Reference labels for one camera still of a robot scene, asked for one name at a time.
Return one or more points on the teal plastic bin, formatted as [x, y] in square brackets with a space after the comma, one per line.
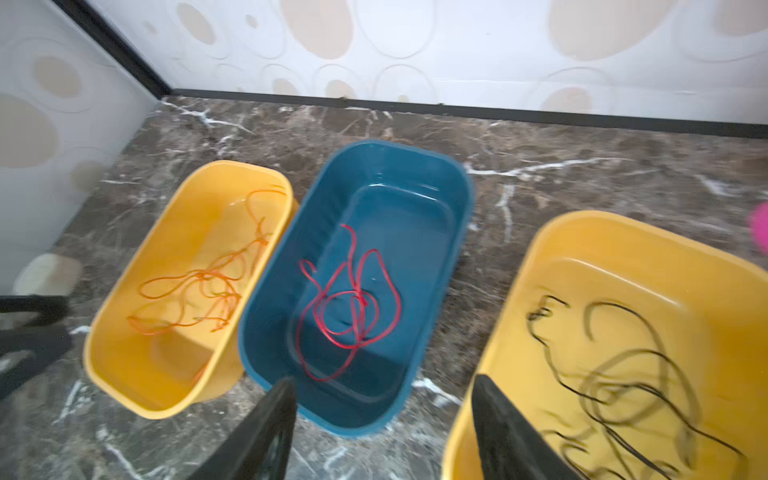
[351, 295]

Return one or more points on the pink plastic goblet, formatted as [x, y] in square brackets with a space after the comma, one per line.
[759, 226]

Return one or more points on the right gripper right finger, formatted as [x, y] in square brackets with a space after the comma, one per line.
[509, 447]

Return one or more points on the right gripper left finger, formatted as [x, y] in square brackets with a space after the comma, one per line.
[260, 446]

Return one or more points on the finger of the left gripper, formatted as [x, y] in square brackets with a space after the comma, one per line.
[41, 347]
[48, 309]

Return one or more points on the yellow plastic bin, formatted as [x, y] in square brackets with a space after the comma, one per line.
[636, 353]
[166, 336]

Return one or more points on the right yellow plastic bin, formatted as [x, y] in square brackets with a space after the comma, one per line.
[636, 353]

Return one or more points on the left yellow plastic bin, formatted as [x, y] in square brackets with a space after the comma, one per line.
[166, 336]

